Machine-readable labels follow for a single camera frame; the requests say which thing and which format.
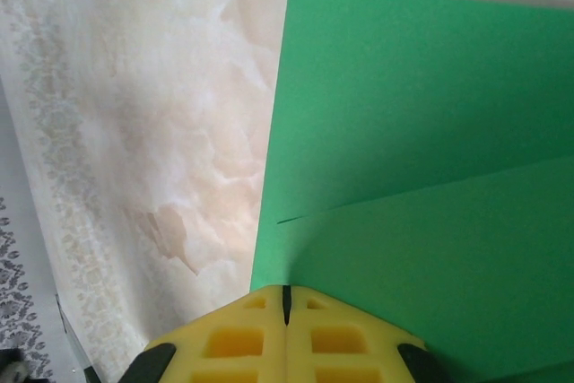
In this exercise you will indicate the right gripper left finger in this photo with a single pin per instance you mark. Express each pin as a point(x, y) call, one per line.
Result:
point(206, 329)

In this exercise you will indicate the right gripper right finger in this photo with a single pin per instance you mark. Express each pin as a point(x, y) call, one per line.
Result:
point(367, 333)

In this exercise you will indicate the green cloth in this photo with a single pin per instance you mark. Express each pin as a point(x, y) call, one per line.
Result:
point(403, 132)

